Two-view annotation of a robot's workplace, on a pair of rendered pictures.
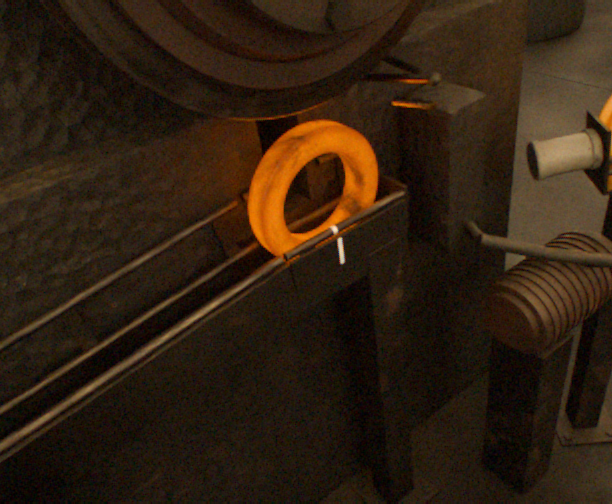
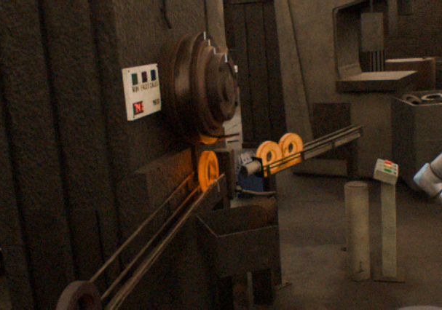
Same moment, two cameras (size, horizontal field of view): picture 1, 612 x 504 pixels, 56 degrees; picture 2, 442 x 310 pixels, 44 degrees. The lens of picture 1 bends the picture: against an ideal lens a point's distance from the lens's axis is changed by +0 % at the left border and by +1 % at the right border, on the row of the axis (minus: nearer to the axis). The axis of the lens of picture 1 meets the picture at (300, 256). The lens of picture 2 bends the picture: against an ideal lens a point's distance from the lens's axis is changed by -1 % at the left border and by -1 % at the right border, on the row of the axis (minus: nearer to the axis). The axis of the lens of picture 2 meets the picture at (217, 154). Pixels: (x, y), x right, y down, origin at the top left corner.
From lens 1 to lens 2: 192 cm
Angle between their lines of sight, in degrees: 46
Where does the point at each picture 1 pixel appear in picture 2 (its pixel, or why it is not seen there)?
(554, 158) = (250, 167)
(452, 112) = (229, 151)
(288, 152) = (207, 155)
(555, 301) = (266, 205)
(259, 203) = (204, 169)
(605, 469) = (291, 290)
